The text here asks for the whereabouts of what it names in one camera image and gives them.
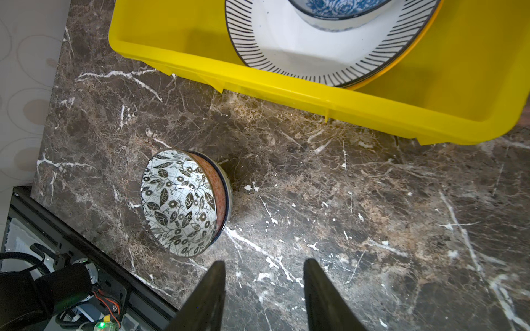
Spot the yellow plastic bin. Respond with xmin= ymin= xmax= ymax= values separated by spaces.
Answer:
xmin=108 ymin=1 xmax=529 ymax=145

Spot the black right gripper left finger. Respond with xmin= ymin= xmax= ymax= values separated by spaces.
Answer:
xmin=165 ymin=261 xmax=226 ymax=331

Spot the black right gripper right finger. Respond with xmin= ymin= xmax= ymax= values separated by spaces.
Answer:
xmin=304 ymin=259 xmax=366 ymax=331

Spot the white black-striped-rim plate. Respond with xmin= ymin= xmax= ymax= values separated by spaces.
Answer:
xmin=224 ymin=0 xmax=442 ymax=88

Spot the black leaf-pattern bowl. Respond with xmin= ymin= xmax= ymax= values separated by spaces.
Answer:
xmin=140 ymin=149 xmax=218 ymax=257

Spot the blue floral ceramic bowl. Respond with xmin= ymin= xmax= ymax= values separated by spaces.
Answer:
xmin=288 ymin=0 xmax=394 ymax=32

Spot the orange patterned bowl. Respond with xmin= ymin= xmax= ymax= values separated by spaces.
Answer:
xmin=186 ymin=150 xmax=233 ymax=244

